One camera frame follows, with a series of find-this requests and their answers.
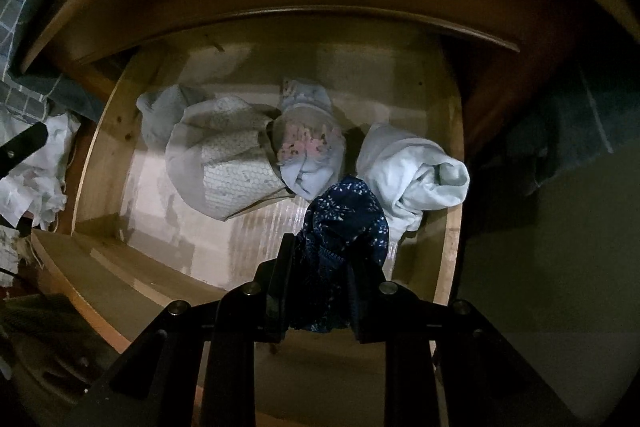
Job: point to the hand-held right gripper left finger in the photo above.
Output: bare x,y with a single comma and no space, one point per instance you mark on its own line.
275,302

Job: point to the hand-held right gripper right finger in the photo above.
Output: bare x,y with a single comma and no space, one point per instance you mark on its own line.
362,307

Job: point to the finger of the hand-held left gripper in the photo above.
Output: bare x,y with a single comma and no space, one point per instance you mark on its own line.
22,147
11,219

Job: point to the navy dotted underwear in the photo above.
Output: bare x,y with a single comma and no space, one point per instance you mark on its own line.
345,217

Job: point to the wooden drawer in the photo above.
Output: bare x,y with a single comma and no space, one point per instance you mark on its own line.
200,232

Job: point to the grey honeycomb underwear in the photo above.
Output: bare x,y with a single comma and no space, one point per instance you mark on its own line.
225,157

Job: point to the pale blue underwear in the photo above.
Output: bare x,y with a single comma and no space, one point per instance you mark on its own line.
400,167

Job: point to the plain grey underwear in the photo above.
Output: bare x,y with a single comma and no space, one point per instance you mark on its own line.
165,112

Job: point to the blue underwear pink print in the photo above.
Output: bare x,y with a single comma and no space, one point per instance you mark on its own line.
310,142

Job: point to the white crumpled clothes pile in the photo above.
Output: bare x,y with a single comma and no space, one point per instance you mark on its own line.
35,187

